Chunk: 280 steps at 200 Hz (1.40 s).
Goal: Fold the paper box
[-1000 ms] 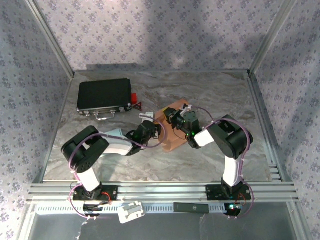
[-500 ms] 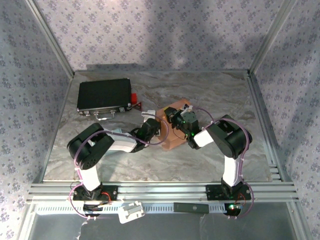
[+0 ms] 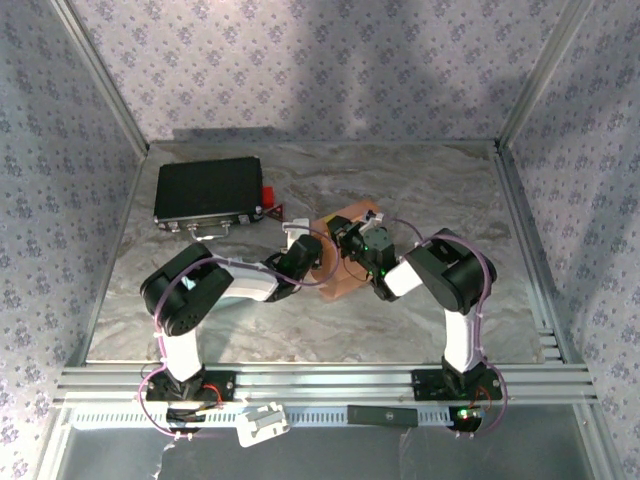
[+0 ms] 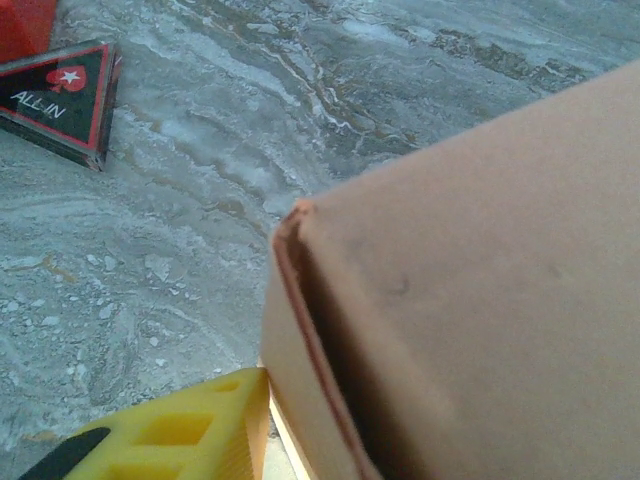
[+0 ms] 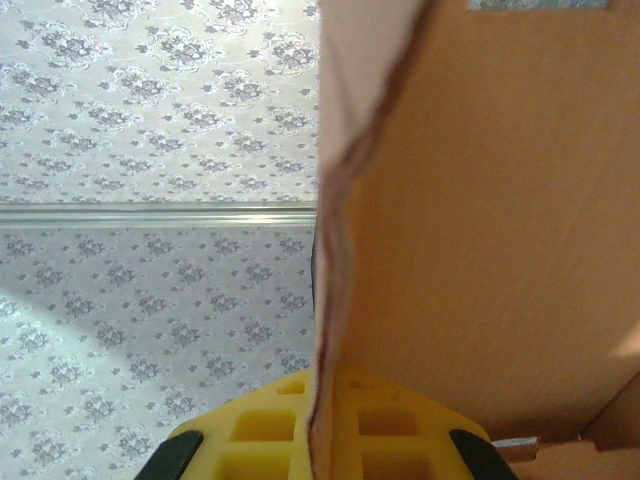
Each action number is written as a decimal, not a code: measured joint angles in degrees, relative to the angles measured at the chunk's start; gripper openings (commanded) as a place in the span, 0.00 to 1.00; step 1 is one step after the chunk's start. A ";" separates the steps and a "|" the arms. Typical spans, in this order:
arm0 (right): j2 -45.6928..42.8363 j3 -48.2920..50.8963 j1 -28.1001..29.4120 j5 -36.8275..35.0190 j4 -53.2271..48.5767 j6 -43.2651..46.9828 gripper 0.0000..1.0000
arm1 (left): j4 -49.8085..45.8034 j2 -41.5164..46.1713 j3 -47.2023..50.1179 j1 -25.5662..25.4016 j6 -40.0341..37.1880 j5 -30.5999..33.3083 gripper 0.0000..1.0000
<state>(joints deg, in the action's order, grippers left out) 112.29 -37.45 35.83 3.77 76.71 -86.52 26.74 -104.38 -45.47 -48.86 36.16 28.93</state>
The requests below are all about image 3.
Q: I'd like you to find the brown paper box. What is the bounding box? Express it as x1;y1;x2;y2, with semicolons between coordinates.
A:
307;199;396;304

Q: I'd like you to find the black briefcase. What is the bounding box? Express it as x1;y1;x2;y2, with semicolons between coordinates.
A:
152;156;266;245

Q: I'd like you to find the black rectangular device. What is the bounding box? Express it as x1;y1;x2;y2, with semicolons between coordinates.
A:
346;404;419;428

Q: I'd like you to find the black controller board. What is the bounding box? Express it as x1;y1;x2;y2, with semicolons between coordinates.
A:
166;407;207;434
448;405;487;432

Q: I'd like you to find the aluminium mounting rail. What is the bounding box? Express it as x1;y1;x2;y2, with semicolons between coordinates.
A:
52;362;599;406

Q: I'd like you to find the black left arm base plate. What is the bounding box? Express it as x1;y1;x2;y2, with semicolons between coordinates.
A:
144;369;237;404

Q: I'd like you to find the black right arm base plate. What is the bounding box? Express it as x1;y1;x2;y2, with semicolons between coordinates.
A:
410;368;504;401

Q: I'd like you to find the aluminium side rail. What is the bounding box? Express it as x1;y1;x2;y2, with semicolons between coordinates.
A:
64;147;149;369
492;142;599;386

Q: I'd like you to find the white slotted cable duct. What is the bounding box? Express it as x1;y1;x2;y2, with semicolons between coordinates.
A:
72;403;486;430

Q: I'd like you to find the white plastic bracket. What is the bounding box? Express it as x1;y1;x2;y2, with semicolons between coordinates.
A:
235;402;291;448

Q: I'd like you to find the aluminium frame post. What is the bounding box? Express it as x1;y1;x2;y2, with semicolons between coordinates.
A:
497;0;596;149
49;0;150;154

